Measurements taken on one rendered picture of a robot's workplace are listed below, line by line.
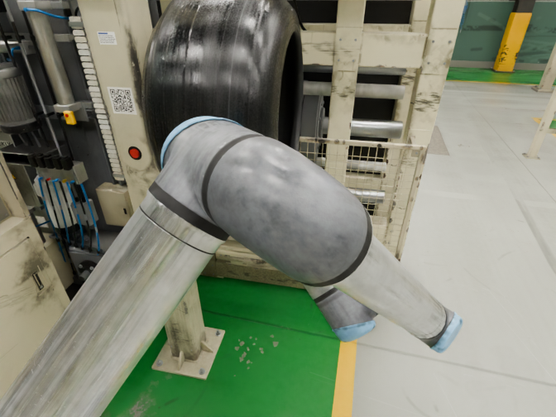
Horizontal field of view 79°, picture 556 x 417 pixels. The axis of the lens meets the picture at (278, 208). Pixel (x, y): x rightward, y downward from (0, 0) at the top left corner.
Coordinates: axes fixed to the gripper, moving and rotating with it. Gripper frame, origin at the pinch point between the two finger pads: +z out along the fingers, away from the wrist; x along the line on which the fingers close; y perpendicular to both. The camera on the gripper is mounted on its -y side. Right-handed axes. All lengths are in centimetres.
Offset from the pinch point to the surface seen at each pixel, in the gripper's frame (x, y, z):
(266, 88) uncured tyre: 8.9, -17.8, 17.4
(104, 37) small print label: -14, -5, 59
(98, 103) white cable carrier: -25, 10, 56
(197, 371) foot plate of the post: -56, 92, -28
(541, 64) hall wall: 832, 573, 90
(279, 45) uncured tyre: 16.7, -18.2, 24.8
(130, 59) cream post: -12, -2, 53
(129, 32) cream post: -8, -7, 56
